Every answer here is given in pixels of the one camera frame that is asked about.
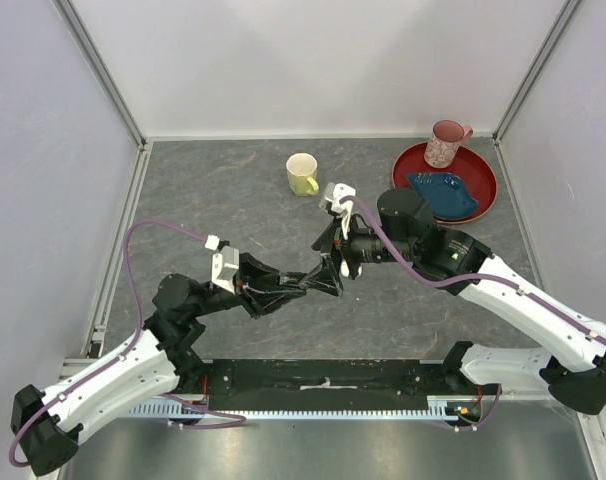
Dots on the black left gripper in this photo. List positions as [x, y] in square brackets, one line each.
[253, 272]

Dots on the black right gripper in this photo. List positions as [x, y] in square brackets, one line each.
[333, 238]

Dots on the white earbud charging case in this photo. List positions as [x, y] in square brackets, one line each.
[345, 270]

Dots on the black clip object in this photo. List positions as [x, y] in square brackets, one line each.
[290, 279]

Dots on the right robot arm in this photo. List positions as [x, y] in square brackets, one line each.
[569, 360]

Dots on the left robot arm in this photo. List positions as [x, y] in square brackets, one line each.
[50, 424]

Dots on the yellow-green ceramic mug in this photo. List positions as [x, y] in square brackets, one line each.
[302, 174]

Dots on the blue leaf-shaped dish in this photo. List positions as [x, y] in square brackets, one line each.
[446, 193]

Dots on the red round tray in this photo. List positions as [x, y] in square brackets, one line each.
[473, 170]

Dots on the pink patterned mug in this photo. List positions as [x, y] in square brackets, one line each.
[447, 137]

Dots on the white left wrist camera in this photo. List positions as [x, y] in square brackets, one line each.
[225, 263]

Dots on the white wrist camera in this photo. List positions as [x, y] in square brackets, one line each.
[337, 200]
[225, 263]

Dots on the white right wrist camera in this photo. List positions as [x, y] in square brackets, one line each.
[337, 200]

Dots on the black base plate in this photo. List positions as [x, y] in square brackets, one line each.
[256, 384]

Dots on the light blue cable duct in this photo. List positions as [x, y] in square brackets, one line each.
[166, 409]

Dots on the left aluminium frame post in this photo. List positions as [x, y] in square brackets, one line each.
[84, 41]

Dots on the aluminium frame post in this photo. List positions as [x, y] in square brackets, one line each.
[544, 54]
[84, 41]

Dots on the right aluminium frame post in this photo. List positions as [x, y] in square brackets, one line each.
[544, 54]

